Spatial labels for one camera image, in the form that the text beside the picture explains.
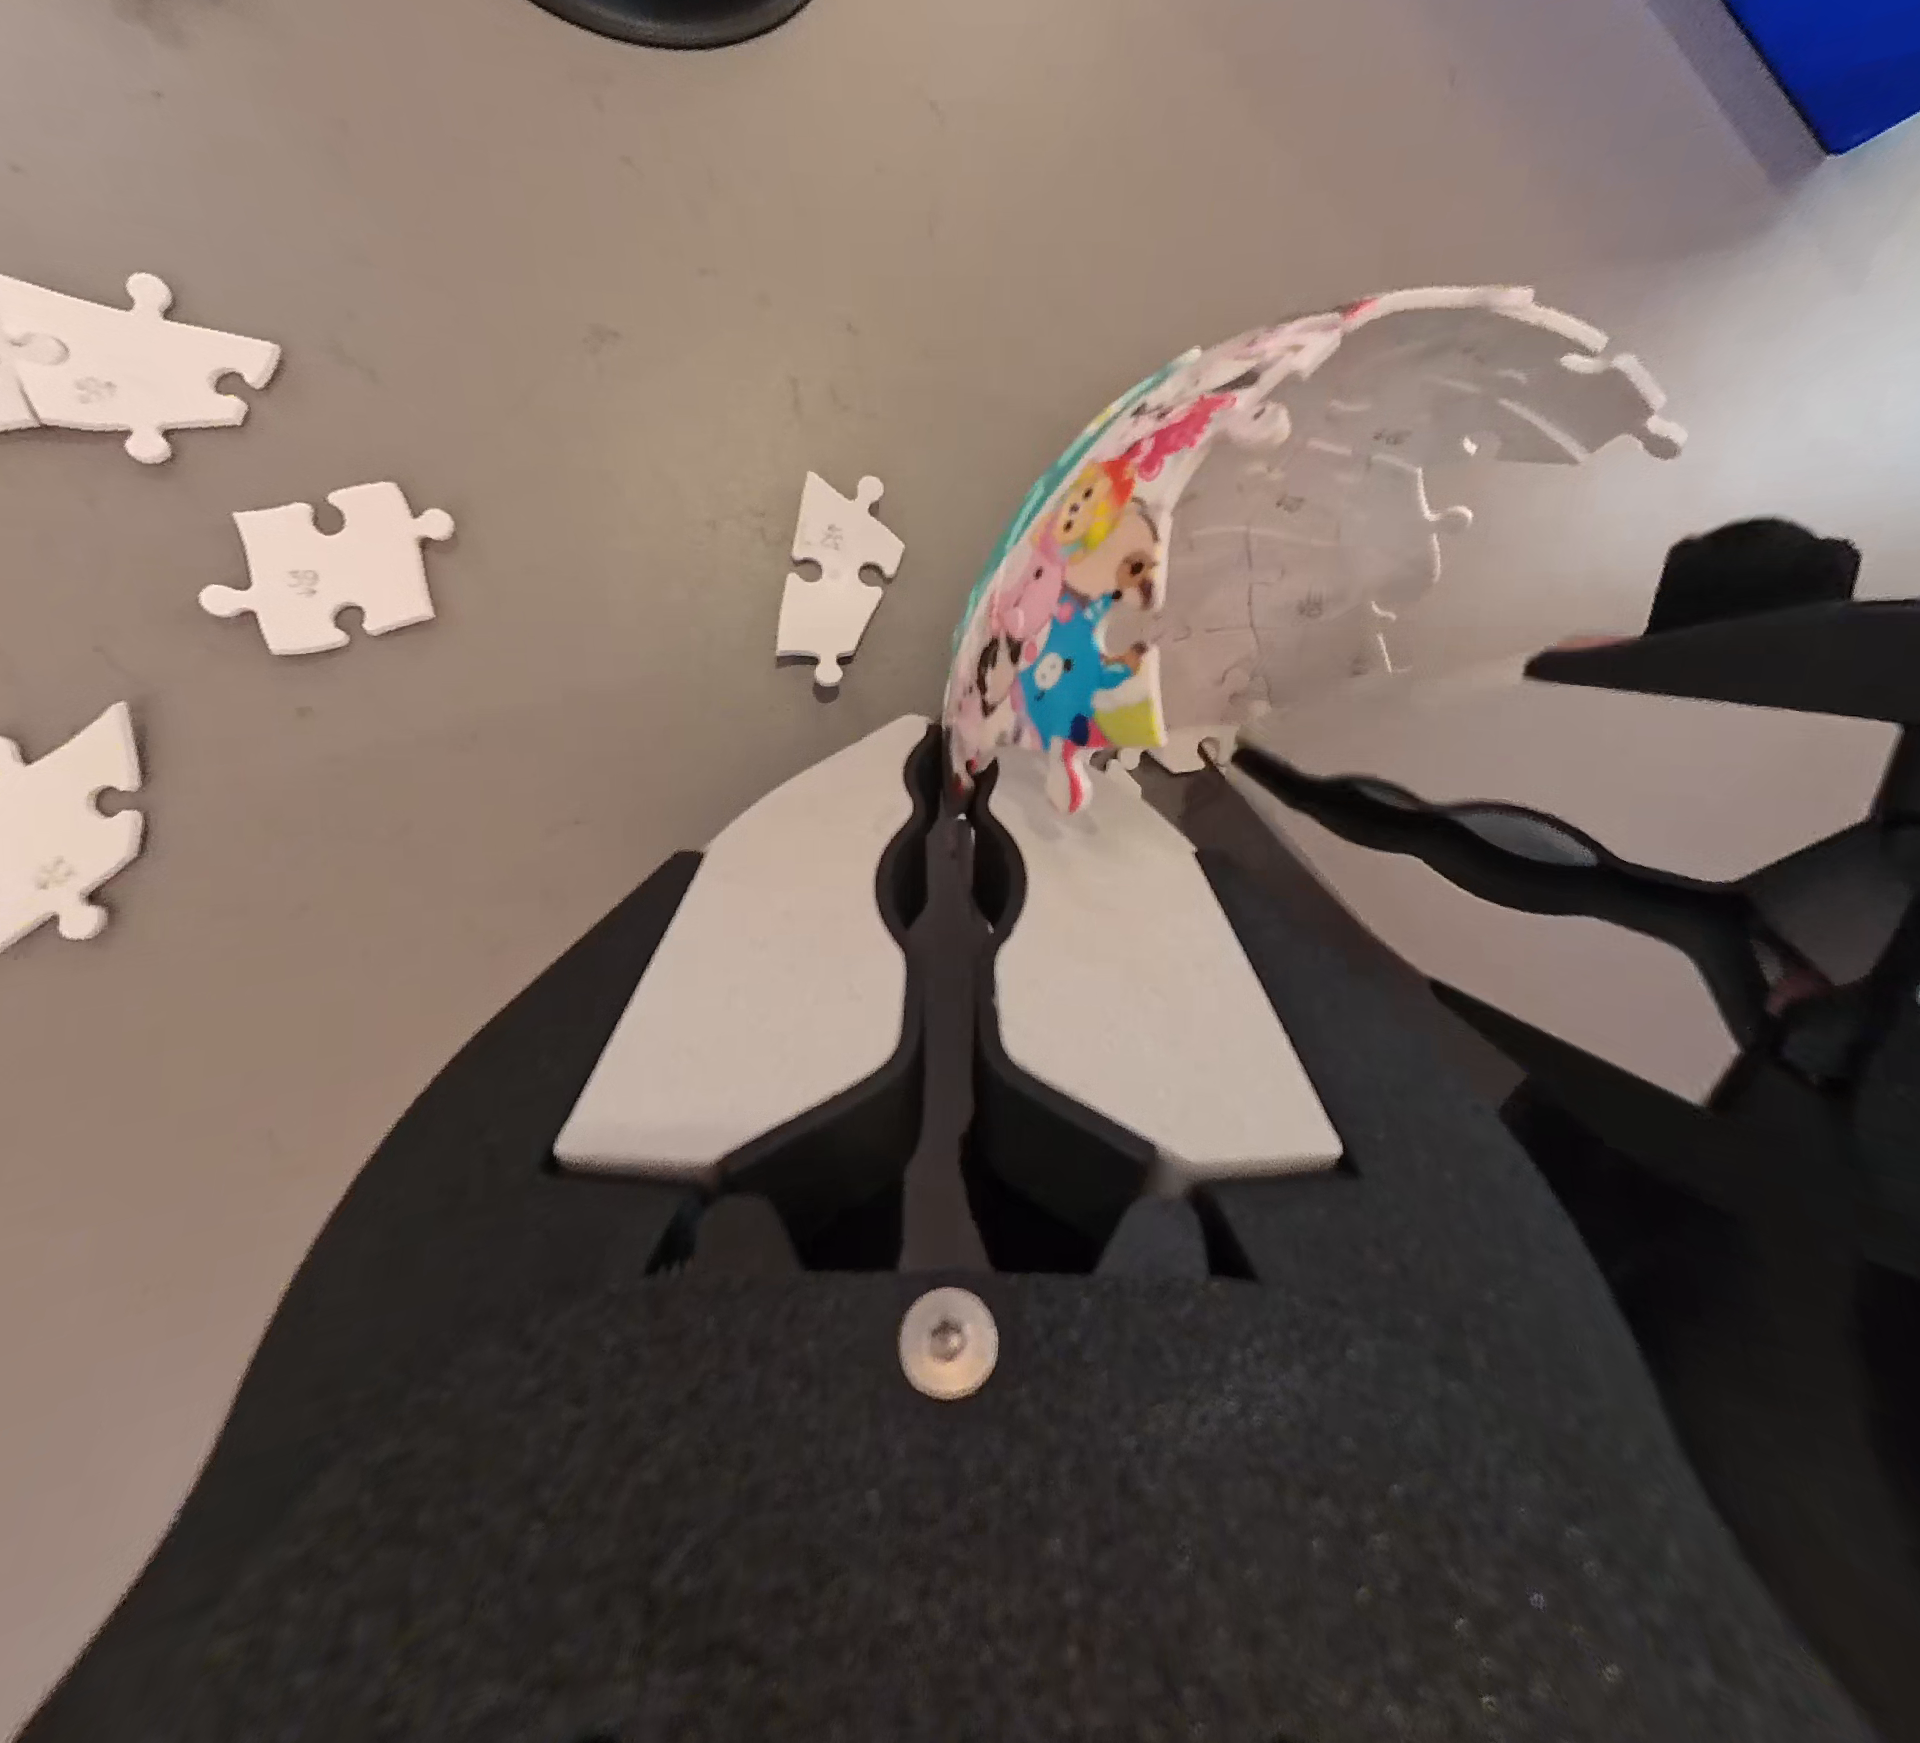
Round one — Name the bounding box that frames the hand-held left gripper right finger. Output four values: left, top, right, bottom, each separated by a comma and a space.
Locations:
959, 759, 1344, 1193

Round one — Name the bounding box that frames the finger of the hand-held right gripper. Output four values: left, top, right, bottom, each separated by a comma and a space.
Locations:
1236, 754, 1775, 1106
1228, 655, 1904, 890

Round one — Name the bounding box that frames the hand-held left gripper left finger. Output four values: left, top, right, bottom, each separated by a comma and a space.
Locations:
552, 715, 962, 1190

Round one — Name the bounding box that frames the single white puzzle piece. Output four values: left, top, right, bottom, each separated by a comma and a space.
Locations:
772, 471, 909, 690

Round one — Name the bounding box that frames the partly built puzzle ball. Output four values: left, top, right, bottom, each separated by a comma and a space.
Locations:
938, 284, 1689, 816

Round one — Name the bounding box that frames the scatter of white puzzle pieces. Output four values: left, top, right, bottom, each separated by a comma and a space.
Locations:
0, 0, 455, 957

